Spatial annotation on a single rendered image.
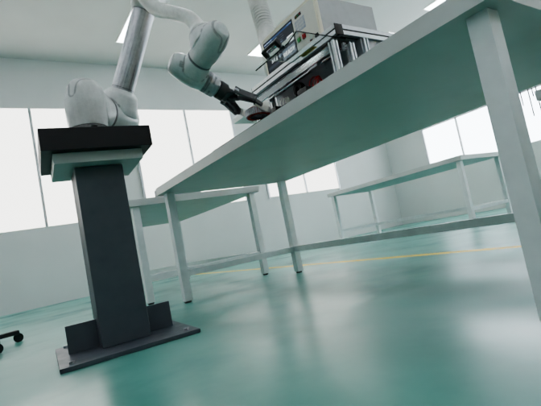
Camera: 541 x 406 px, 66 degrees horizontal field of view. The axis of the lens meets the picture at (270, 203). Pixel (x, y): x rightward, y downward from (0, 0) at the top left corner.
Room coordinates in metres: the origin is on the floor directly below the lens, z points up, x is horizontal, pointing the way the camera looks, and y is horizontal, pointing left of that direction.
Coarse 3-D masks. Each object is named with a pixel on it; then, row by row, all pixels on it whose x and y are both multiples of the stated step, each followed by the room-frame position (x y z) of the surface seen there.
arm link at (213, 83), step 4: (212, 72) 1.61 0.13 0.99; (212, 76) 1.60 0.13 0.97; (216, 76) 1.62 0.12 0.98; (208, 80) 1.60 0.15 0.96; (212, 80) 1.60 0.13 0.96; (216, 80) 1.62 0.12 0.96; (220, 80) 1.63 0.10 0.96; (208, 84) 1.60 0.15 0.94; (212, 84) 1.61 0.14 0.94; (216, 84) 1.61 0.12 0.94; (220, 84) 1.64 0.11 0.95; (204, 88) 1.61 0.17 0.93; (208, 88) 1.61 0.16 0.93; (212, 88) 1.61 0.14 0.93; (216, 88) 1.62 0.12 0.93; (204, 92) 1.63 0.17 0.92; (208, 92) 1.63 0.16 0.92; (212, 92) 1.63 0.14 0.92; (216, 92) 1.64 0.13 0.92; (212, 96) 1.65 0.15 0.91
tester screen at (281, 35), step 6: (288, 24) 1.93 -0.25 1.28; (282, 30) 1.97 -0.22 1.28; (288, 30) 1.93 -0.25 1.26; (276, 36) 2.01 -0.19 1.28; (282, 36) 1.98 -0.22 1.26; (270, 42) 2.06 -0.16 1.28; (264, 48) 2.11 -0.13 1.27; (270, 48) 2.07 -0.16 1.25; (270, 60) 2.08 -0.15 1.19; (270, 66) 2.09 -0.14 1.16; (276, 66) 2.05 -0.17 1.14
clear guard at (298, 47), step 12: (300, 36) 1.60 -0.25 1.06; (312, 36) 1.62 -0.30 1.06; (324, 36) 1.65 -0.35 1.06; (276, 48) 1.65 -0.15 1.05; (288, 48) 1.69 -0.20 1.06; (300, 48) 1.71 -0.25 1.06; (312, 48) 1.74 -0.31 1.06; (264, 60) 1.70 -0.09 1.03; (276, 60) 1.79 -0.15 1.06; (288, 60) 1.81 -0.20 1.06; (300, 60) 1.84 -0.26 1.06
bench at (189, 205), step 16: (208, 192) 3.23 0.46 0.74; (224, 192) 3.31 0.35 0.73; (240, 192) 3.39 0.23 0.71; (256, 192) 3.51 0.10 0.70; (144, 208) 3.11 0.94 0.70; (160, 208) 3.31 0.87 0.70; (176, 208) 3.53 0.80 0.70; (192, 208) 3.79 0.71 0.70; (208, 208) 4.07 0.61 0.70; (256, 208) 3.51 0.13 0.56; (144, 224) 4.45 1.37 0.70; (160, 224) 4.86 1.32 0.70; (256, 224) 3.49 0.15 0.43; (144, 240) 2.95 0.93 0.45; (256, 240) 3.50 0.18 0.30; (144, 256) 2.94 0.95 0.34; (240, 256) 3.38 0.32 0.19; (144, 272) 2.93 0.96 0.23; (176, 272) 3.07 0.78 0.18; (144, 288) 2.96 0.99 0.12
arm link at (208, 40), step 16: (144, 0) 1.61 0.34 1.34; (160, 16) 1.59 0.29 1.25; (176, 16) 1.53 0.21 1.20; (192, 16) 1.49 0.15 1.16; (192, 32) 1.47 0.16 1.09; (208, 32) 1.43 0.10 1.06; (224, 32) 1.44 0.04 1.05; (192, 48) 1.49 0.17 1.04; (208, 48) 1.46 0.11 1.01; (224, 48) 1.49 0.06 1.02; (208, 64) 1.52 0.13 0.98
